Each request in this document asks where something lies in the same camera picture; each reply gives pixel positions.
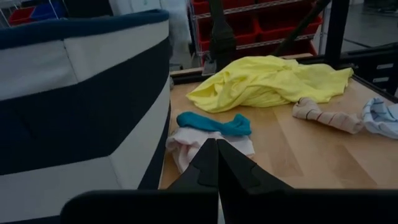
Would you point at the white sock green stripes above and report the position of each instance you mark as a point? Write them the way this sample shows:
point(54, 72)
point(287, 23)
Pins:
point(381, 118)

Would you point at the shelf with blue bins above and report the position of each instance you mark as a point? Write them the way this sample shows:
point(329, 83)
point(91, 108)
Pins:
point(46, 11)

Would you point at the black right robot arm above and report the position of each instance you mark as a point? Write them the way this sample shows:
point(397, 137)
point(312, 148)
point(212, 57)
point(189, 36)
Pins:
point(373, 74)

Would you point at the beige striped sock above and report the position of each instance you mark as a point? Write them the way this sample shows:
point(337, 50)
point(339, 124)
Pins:
point(329, 119)

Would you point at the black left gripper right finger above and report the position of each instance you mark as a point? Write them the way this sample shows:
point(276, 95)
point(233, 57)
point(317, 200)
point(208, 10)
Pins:
point(239, 174)

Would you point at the pale pink knit garment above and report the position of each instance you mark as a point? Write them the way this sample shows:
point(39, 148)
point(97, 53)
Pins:
point(186, 146)

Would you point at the yellow shirt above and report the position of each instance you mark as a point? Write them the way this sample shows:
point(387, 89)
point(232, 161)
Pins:
point(264, 84)

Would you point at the teal sock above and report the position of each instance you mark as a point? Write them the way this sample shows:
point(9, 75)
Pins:
point(211, 124)

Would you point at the navy white striped fabric bin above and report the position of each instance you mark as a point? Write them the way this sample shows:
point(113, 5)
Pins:
point(77, 124)

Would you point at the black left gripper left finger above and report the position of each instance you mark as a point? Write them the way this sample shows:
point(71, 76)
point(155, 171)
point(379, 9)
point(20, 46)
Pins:
point(202, 174)

